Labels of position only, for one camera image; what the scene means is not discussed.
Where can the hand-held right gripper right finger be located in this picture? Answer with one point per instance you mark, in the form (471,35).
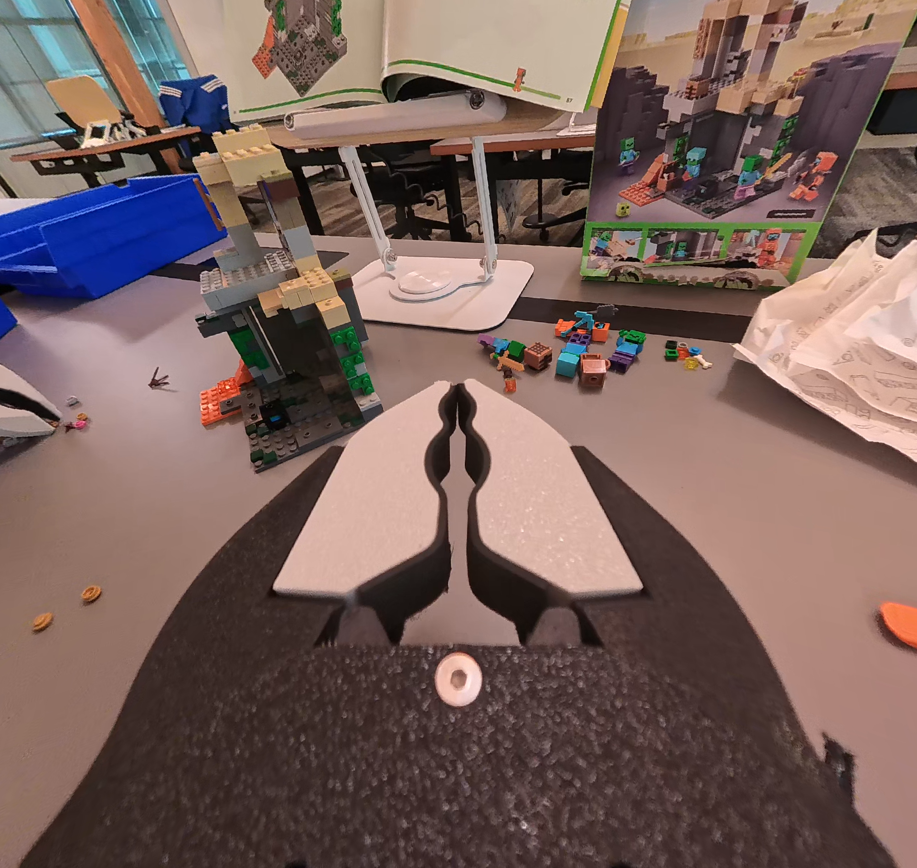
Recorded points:
(551,517)

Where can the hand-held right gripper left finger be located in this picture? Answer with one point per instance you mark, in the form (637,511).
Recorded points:
(372,517)

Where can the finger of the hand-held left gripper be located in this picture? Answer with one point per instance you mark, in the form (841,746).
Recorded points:
(21,388)
(18,437)

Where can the grey brick castle model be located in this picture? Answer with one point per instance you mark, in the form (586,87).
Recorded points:
(301,352)

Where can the tan brick plate assembly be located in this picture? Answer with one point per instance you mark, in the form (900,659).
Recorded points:
(247,159)

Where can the instruction booklet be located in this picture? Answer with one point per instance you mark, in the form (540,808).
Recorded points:
(465,16)

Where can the wooden desk with black legs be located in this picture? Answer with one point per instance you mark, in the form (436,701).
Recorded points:
(107,143)
(516,145)

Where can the small pink gold piece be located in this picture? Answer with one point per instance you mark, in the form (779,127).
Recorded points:
(80,423)

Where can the pile of colourful toy figures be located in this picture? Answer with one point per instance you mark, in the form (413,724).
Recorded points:
(573,359)

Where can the white book stand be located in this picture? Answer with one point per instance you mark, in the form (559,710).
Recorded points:
(444,302)

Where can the black office chair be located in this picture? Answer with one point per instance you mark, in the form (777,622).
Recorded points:
(415,195)

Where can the blue jacket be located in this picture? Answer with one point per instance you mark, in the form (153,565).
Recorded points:
(193,102)

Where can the crumpled white paper bags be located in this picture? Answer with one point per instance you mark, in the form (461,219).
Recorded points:
(845,338)

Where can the wooden pillar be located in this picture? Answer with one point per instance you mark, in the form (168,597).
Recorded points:
(107,44)

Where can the orange brick separator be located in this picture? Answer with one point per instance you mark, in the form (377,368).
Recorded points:
(901,624)

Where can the green toy set box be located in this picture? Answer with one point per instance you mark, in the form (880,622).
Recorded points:
(716,130)

